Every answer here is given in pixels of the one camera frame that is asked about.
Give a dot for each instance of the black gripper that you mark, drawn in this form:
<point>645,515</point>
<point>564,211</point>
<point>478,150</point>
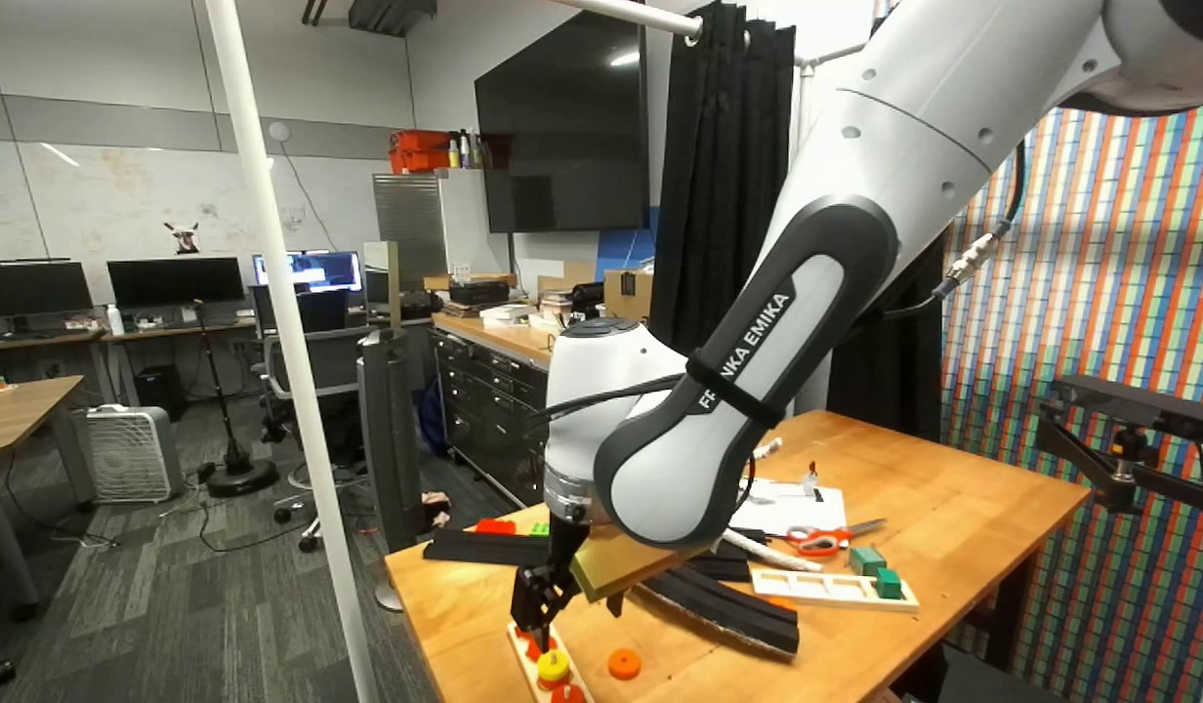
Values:
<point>564,549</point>

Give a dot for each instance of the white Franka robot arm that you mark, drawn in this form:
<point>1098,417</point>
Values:
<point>888,159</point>

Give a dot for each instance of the wooden peg board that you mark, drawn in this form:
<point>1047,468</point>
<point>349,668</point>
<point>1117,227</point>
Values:
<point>539,679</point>

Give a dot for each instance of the white shape sorter board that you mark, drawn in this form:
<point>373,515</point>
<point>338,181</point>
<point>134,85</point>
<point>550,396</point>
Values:
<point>828,588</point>

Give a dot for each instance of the olive wooden plank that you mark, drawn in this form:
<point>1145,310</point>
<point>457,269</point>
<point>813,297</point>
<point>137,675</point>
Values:
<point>624,568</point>

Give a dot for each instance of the small red block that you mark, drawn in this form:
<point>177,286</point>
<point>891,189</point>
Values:
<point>498,530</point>

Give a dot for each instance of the black tool cabinet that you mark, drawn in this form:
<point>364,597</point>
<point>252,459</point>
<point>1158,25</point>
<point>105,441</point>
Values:
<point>489,411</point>

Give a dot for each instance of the dark grey computer tower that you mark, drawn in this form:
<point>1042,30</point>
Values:
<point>390,444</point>

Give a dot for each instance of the white paper sheets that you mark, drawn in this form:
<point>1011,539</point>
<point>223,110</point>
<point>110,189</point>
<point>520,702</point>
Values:
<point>791,506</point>

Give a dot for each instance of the cardboard box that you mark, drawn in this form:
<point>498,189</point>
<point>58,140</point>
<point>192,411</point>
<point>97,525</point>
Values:
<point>629,296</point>

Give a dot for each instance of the green wooden block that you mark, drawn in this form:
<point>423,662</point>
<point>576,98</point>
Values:
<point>888,584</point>
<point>869,559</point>

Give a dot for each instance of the black stand with round base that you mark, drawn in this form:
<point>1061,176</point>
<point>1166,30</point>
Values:
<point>241,469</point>

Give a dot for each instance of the white vertical pole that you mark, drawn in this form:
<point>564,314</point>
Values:
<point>292,327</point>

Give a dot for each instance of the grey metal cabinet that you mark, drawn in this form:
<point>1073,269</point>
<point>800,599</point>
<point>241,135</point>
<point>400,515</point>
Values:
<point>412,227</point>

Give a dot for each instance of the lit computer monitor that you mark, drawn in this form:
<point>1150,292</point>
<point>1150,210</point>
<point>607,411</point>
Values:
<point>309,270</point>

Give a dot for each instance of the white box fan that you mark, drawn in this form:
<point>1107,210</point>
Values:
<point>127,452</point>

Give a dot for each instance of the red box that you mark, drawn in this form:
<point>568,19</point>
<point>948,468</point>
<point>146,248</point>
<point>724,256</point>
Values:
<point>421,155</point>

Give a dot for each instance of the black curtain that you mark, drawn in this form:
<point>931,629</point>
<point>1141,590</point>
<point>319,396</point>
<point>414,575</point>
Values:
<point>722,168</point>

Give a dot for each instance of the black computer monitor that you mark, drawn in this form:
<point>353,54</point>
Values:
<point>29,286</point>
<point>175,279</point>

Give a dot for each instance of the light wooden desk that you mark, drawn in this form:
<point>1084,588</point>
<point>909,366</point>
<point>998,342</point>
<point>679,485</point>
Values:
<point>17,411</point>

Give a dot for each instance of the white horizontal rod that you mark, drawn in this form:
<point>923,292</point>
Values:
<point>634,14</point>

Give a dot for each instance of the black wall television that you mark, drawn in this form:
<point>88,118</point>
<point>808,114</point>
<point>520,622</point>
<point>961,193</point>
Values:
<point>564,122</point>

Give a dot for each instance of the colourful patterned wall panel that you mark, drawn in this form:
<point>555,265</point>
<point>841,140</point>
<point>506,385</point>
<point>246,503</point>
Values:
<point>1111,392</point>

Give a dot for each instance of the black camera on mount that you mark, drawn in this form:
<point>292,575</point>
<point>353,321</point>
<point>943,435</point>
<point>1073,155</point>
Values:
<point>1130,433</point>

